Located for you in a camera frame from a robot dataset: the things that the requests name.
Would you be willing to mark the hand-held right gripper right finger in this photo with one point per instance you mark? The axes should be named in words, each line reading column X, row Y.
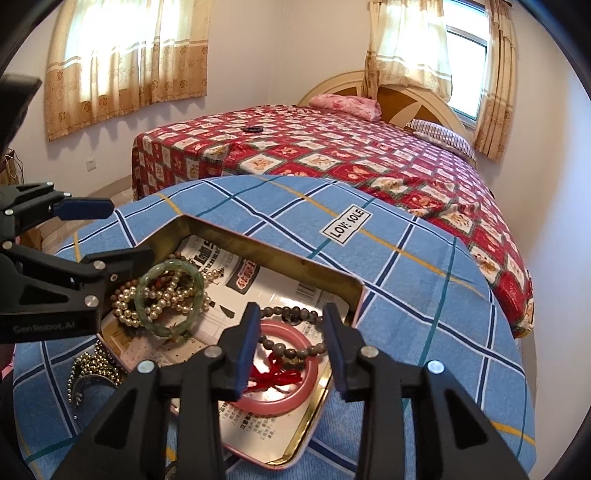
column 334, row 355

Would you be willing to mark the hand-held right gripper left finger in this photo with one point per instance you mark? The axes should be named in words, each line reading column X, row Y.
column 247, row 350

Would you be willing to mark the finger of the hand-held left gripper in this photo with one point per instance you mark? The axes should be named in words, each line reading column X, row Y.
column 85, row 207
column 115, row 265

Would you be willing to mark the green jade bangle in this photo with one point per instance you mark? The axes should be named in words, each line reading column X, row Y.
column 173, row 266

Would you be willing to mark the pink bangle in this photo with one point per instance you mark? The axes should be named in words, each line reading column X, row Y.
column 281, row 407

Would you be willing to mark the pink tin box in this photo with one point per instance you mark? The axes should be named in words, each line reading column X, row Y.
column 277, row 258

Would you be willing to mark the printed paper leaflet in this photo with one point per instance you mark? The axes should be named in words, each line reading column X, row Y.
column 286, row 290

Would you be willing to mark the blue plaid tablecloth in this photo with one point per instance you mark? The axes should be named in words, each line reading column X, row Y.
column 415, row 300

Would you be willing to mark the black flat object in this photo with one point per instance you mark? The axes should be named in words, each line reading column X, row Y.
column 18, row 106

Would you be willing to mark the wide beige patterned curtain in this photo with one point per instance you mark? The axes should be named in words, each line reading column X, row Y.
column 129, row 60

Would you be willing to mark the small black round object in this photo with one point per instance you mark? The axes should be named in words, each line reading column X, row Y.
column 253, row 129

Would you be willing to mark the red patterned bedspread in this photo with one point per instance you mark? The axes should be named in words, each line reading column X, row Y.
column 369, row 157

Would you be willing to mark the striped pillow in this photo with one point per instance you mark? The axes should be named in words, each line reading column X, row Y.
column 438, row 134

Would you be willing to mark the pink floral pillow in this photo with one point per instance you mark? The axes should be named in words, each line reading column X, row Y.
column 346, row 106

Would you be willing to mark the wooden bed headboard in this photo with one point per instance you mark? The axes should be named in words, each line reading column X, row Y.
column 401, row 104

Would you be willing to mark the narrow beige patterned curtain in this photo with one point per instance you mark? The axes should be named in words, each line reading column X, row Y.
column 496, row 92

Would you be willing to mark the window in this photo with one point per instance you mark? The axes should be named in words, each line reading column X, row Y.
column 466, row 69

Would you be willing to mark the tied beige patterned curtain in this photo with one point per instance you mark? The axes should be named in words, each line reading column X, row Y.
column 406, row 46

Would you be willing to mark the white wall socket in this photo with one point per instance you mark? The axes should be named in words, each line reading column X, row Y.
column 91, row 165

